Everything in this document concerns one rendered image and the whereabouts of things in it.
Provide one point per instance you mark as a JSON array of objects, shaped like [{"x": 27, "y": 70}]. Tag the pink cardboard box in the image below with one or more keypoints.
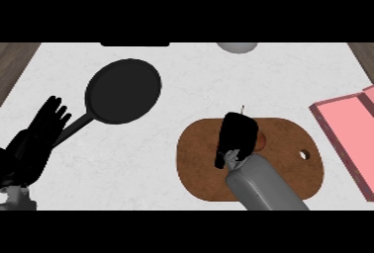
[{"x": 348, "y": 131}]

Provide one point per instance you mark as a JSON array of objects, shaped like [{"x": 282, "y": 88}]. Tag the grey round bowl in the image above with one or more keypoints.
[{"x": 237, "y": 47}]

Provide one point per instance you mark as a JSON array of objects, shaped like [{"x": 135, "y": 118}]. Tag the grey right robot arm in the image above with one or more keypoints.
[{"x": 265, "y": 184}]

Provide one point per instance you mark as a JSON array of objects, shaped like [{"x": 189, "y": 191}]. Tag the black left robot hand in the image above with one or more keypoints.
[{"x": 29, "y": 148}]

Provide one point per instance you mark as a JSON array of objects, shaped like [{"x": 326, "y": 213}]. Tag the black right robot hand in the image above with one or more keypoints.
[{"x": 237, "y": 135}]

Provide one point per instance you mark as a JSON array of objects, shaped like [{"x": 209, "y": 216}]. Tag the brown wooden cutting board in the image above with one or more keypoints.
[{"x": 205, "y": 164}]

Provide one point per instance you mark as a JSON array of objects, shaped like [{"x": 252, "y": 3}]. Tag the black frying pan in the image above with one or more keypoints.
[{"x": 122, "y": 92}]

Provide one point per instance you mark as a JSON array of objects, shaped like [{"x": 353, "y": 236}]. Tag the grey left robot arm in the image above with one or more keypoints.
[{"x": 17, "y": 197}]

